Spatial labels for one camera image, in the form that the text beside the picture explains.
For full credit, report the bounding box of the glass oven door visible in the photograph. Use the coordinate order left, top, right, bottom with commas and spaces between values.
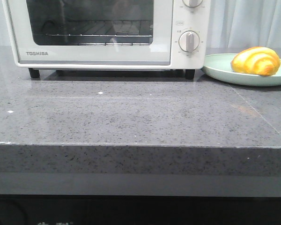
3, 0, 174, 65

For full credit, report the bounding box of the golden bread roll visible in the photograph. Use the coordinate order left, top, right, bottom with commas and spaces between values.
230, 46, 281, 76

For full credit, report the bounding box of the white Toshiba toaster oven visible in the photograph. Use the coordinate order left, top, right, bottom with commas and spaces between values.
3, 0, 211, 79

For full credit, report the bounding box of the lower grey timer knob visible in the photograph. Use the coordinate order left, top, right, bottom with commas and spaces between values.
178, 30, 200, 53

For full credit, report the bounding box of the light green plate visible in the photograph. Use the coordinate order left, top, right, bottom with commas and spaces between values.
202, 53, 281, 87

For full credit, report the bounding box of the upper grey temperature knob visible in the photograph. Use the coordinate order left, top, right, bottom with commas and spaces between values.
183, 0, 203, 8

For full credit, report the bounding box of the metal oven wire rack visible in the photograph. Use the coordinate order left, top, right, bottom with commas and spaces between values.
33, 20, 153, 46

